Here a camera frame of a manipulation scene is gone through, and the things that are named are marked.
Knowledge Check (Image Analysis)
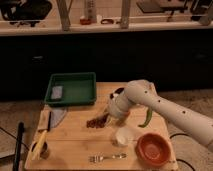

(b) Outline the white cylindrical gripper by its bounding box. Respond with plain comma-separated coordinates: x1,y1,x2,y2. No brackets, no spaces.
107,92,131,119

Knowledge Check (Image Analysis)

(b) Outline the dark red grape bunch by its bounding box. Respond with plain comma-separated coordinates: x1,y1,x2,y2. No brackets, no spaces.
86,114,108,128

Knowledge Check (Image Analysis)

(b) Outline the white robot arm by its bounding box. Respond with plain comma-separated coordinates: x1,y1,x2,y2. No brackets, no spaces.
107,80,213,152

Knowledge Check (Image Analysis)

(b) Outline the small white cup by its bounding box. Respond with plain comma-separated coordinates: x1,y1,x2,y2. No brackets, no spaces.
115,127,133,147

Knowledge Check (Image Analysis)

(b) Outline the green chili pepper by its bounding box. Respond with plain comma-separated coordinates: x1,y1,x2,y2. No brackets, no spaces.
138,108,153,128

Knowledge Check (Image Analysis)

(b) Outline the green plastic tray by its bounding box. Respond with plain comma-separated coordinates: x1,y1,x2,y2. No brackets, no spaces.
44,72,96,107

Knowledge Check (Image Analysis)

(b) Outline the orange terracotta bowl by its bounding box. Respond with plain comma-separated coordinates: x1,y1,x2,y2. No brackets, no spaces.
135,133,171,167

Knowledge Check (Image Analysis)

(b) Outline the silver metal fork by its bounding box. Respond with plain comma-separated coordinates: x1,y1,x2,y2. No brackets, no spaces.
88,153,127,163

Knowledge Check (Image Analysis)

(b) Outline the grey sponge block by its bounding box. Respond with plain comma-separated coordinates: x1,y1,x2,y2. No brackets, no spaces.
51,86,63,100

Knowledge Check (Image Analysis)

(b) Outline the yellow banana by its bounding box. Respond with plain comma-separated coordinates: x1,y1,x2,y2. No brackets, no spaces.
31,130,47,160

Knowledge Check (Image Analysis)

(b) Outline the black pole stand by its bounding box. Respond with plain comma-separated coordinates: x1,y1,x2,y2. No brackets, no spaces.
13,122,24,171

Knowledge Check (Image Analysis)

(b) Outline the black office chair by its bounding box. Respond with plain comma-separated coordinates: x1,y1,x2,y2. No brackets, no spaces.
0,0,52,27

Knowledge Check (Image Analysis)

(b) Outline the black handled kitchen knife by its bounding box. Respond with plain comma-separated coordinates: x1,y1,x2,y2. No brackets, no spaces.
47,108,67,131

